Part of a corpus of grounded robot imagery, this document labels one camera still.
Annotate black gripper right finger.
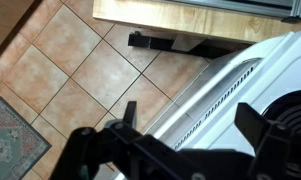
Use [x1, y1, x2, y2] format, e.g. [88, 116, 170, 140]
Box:
[234, 102, 301, 180]

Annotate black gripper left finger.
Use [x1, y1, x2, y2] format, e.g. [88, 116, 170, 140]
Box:
[49, 100, 191, 180]

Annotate white electric stove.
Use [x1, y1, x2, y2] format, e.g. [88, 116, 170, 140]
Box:
[141, 28, 301, 180]

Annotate black coil burner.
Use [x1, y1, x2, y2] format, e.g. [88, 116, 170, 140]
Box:
[261, 89, 301, 180]

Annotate patterned floor rug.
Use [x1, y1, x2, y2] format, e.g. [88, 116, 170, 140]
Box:
[0, 96, 53, 180]

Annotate black metal table foot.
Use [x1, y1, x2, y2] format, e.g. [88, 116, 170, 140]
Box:
[127, 30, 254, 60]

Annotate wooden kitchen cabinets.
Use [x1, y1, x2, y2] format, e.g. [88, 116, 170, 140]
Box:
[0, 0, 36, 59]

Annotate aluminium profile frame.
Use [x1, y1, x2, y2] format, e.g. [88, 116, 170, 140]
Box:
[163, 0, 301, 24]

